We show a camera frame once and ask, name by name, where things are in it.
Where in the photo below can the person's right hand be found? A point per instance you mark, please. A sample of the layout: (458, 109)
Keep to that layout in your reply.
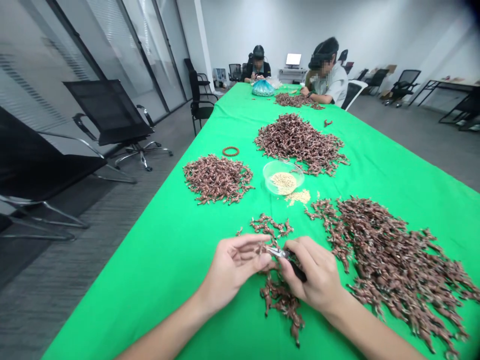
(318, 277)

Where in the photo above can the person's left hand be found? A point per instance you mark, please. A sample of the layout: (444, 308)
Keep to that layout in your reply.
(225, 270)

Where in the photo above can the single brown figurine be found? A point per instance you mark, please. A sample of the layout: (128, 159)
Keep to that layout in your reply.
(262, 249)

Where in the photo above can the narrow strip of brown figurines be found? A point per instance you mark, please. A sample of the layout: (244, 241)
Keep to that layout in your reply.
(283, 300)

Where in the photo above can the scattered cluster of brown figurines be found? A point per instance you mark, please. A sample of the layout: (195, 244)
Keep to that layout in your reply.
(270, 226)

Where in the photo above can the huge pile of brown figurines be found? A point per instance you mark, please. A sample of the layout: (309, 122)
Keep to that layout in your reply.
(393, 262)

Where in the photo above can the green tablecloth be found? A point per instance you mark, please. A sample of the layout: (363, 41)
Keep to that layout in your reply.
(150, 300)

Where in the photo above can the loose pile of beige beads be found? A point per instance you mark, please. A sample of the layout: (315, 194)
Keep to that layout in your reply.
(299, 197)

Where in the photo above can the round pile of brown figurines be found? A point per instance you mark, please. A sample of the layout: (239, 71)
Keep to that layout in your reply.
(217, 180)

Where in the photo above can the beige beads inside bowl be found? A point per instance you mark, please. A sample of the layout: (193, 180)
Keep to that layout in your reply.
(284, 181)

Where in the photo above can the clear plastic bowl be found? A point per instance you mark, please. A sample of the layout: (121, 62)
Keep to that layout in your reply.
(270, 168)

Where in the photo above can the tall heap of brown figurines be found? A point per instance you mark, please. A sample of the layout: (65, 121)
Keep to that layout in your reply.
(300, 142)

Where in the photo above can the black armchair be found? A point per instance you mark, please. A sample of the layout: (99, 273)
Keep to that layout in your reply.
(193, 69)
(200, 105)

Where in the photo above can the flat spread of brown figurines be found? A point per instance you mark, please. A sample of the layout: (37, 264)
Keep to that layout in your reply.
(296, 100)

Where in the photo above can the blue plastic bag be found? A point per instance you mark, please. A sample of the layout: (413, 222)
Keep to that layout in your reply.
(263, 88)

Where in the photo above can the black mesh swivel chair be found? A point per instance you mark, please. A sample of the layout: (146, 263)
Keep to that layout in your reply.
(112, 112)

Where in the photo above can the white desk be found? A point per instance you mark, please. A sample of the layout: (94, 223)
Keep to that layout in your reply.
(290, 74)

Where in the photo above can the black mesh office chair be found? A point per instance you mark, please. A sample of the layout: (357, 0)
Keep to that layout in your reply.
(377, 78)
(407, 82)

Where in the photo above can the black sled-base chair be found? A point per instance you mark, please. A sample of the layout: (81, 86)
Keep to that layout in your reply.
(37, 161)

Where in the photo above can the computer monitor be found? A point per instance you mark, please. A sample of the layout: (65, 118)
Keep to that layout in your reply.
(293, 60)

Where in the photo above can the glass partition with blinds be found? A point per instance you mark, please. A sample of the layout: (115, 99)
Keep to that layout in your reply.
(93, 37)

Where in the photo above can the white-frame chair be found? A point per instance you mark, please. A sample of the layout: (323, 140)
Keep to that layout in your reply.
(353, 93)

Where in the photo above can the black-frame table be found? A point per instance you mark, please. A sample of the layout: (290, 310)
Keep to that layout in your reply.
(446, 85)

